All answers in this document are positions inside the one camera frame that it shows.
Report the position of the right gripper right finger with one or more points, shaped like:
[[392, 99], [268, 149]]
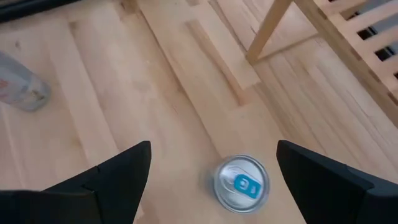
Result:
[[335, 196]]

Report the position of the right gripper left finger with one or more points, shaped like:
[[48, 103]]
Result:
[[93, 199]]

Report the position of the blue silver Red Bull can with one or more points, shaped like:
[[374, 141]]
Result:
[[241, 183]]

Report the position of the wooden slatted shelf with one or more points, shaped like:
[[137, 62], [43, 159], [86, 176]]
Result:
[[342, 37]]

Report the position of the black aluminium table frame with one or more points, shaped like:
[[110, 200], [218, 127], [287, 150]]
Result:
[[25, 9]]

